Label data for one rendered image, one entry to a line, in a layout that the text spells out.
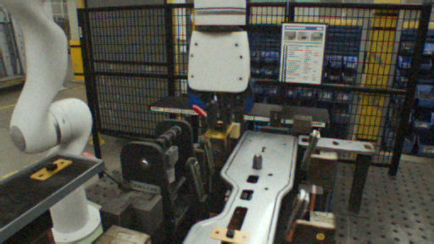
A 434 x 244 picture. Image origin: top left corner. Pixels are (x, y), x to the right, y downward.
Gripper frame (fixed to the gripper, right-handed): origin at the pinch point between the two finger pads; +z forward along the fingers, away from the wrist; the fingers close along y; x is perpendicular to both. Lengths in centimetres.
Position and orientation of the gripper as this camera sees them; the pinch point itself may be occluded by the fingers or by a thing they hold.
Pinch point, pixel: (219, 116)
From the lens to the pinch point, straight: 52.7
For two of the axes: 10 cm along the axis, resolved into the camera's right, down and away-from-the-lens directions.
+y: 9.6, 0.9, -2.6
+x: 2.8, -3.2, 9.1
